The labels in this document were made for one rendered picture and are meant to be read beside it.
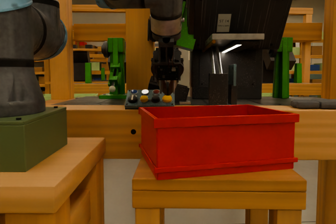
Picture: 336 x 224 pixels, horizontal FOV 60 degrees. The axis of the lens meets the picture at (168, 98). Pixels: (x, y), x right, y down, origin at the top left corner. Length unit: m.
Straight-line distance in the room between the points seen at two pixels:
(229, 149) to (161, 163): 0.14
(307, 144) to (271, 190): 0.36
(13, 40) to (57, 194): 0.28
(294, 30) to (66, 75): 1.19
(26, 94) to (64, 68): 0.99
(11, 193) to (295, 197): 0.49
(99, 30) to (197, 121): 1.13
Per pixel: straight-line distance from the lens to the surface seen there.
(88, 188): 0.70
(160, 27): 0.69
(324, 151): 0.99
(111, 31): 1.60
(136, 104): 0.87
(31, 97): 0.58
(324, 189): 1.76
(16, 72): 0.58
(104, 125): 0.89
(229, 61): 1.28
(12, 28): 0.58
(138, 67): 1.47
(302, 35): 1.70
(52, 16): 0.72
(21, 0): 0.60
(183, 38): 1.11
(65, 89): 1.56
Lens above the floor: 1.00
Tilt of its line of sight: 4 degrees down
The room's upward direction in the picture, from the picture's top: straight up
